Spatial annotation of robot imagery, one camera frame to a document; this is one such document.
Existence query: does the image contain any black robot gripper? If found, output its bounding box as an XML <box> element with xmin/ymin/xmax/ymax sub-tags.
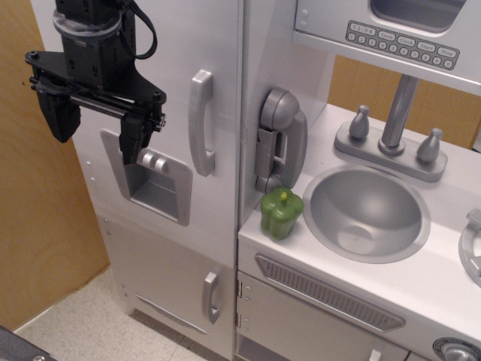
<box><xmin>25</xmin><ymin>32</ymin><xmax>166</xmax><ymax>165</ymax></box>

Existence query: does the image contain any silver fridge handle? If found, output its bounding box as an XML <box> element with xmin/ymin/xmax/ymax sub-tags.
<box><xmin>188</xmin><ymin>69</ymin><xmax>215</xmax><ymax>177</ymax></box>

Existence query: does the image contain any white fridge door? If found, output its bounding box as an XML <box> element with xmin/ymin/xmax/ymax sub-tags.
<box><xmin>29</xmin><ymin>0</ymin><xmax>244</xmax><ymax>232</ymax></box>

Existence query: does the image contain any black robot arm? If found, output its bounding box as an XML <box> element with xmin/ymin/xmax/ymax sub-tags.
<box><xmin>25</xmin><ymin>1</ymin><xmax>166</xmax><ymax>165</ymax></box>

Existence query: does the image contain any grey ice water dispenser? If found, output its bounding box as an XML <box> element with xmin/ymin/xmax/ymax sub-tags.
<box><xmin>100</xmin><ymin>130</ymin><xmax>193</xmax><ymax>226</ymax></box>

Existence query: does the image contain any wooden board panel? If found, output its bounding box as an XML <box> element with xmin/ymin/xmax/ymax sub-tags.
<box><xmin>1</xmin><ymin>1</ymin><xmax>108</xmax><ymax>330</ymax></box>

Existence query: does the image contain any white lower freezer door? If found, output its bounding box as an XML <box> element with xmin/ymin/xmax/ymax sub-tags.
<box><xmin>95</xmin><ymin>208</ymin><xmax>235</xmax><ymax>359</ymax></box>

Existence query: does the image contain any green toy bell pepper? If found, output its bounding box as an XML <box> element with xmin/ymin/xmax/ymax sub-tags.
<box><xmin>260</xmin><ymin>187</ymin><xmax>304</xmax><ymax>241</ymax></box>

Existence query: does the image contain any black device corner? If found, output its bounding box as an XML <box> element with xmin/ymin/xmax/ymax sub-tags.
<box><xmin>1</xmin><ymin>326</ymin><xmax>57</xmax><ymax>361</ymax></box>

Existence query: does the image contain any white oven door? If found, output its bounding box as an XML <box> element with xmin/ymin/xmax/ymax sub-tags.
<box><xmin>236</xmin><ymin>272</ymin><xmax>410</xmax><ymax>360</ymax></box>

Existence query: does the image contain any silver oven vent panel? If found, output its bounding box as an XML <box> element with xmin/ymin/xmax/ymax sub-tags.
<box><xmin>255</xmin><ymin>254</ymin><xmax>405</xmax><ymax>332</ymax></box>

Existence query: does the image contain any silver round sink basin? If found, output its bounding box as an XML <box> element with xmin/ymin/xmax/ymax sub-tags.
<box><xmin>304</xmin><ymin>165</ymin><xmax>431</xmax><ymax>264</ymax></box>

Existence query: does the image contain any white toy kitchen cabinet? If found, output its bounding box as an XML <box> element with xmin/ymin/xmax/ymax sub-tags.
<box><xmin>234</xmin><ymin>0</ymin><xmax>481</xmax><ymax>361</ymax></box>

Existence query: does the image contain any silver toy faucet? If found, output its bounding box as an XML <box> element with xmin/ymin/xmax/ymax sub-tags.
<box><xmin>334</xmin><ymin>74</ymin><xmax>447</xmax><ymax>183</ymax></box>

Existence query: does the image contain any toy microwave with keypad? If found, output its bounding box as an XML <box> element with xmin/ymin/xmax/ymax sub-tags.
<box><xmin>293</xmin><ymin>1</ymin><xmax>480</xmax><ymax>95</ymax></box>

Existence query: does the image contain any silver oven knob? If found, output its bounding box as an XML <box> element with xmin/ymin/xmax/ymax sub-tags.
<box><xmin>433</xmin><ymin>338</ymin><xmax>480</xmax><ymax>361</ymax></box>

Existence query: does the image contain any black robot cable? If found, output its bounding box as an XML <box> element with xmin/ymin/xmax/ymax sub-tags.
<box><xmin>119</xmin><ymin>0</ymin><xmax>158</xmax><ymax>60</ymax></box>

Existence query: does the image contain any grey toy wall phone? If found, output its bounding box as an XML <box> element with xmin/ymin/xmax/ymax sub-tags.
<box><xmin>255</xmin><ymin>88</ymin><xmax>307</xmax><ymax>193</ymax></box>

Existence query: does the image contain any silver lower freezer handle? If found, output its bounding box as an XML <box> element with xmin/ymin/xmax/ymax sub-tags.
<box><xmin>201</xmin><ymin>272</ymin><xmax>219</xmax><ymax>324</ymax></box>

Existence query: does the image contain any silver stove burner ring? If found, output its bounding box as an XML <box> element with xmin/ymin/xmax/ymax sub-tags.
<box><xmin>458</xmin><ymin>208</ymin><xmax>481</xmax><ymax>287</ymax></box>

